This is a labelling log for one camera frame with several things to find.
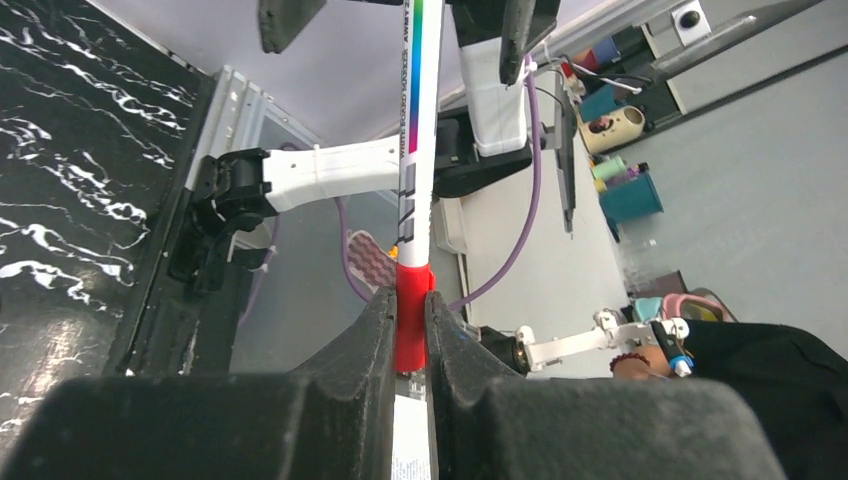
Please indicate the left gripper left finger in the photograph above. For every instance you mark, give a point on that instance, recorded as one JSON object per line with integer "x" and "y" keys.
{"x": 329, "y": 418}

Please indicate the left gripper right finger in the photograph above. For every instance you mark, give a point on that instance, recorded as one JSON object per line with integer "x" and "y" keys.
{"x": 488, "y": 422}

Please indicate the red marker cap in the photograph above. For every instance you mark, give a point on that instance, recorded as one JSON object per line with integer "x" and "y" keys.
{"x": 412, "y": 287}

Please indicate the white whiteboard marker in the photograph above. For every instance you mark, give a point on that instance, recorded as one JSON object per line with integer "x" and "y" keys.
{"x": 421, "y": 56}

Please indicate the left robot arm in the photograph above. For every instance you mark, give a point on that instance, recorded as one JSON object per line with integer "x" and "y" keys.
{"x": 254, "y": 183}

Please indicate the person's hand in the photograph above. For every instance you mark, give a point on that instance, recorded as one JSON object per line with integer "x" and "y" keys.
{"x": 643, "y": 363}

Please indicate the teal storage bin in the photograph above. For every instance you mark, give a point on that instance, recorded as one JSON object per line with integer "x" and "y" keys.
{"x": 632, "y": 200}

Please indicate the cream round container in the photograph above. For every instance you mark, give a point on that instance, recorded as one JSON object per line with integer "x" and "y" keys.
{"x": 612, "y": 130}

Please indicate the aluminium rail frame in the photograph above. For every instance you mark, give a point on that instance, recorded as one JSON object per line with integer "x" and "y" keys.
{"x": 168, "y": 328}

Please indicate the white teleoperation handle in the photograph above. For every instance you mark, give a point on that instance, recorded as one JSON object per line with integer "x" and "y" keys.
{"x": 607, "y": 334}

